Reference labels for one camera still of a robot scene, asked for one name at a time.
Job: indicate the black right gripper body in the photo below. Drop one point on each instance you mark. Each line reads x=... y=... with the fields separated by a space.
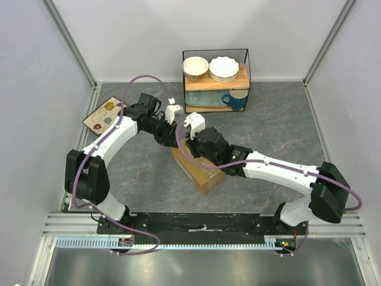
x=195 y=149

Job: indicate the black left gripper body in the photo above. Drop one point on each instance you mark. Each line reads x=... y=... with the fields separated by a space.
x=161 y=129

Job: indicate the brown cardboard express box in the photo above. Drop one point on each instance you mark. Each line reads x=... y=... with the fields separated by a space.
x=203 y=179

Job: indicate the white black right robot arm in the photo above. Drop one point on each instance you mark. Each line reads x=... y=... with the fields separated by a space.
x=324 y=188

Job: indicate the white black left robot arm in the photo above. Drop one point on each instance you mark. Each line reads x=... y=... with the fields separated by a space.
x=86 y=171

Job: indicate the pale green rectangular plate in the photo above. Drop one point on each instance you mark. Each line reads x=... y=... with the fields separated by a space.
x=205 y=98

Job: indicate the blue mug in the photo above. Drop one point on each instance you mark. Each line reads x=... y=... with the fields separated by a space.
x=235 y=99

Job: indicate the floral square coaster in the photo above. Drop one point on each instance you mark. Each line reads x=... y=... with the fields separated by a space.
x=103 y=116

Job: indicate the cream ceramic bowl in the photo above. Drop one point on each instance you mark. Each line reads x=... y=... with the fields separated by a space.
x=195 y=68

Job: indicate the white scalloped bowl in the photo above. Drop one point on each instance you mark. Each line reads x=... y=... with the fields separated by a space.
x=224 y=69

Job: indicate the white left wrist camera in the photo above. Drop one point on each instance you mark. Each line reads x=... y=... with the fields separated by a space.
x=172 y=110

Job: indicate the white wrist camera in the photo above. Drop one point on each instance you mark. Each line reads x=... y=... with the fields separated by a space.
x=195 y=123
x=172 y=110

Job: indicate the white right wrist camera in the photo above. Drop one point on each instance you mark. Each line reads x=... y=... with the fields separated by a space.
x=195 y=123

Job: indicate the black wire wooden shelf rack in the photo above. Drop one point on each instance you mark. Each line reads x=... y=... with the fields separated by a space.
x=242 y=80

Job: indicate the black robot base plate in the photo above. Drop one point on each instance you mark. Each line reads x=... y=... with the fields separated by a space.
x=211 y=227

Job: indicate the grey slotted cable duct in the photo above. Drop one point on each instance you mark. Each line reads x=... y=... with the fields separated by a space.
x=117 y=244

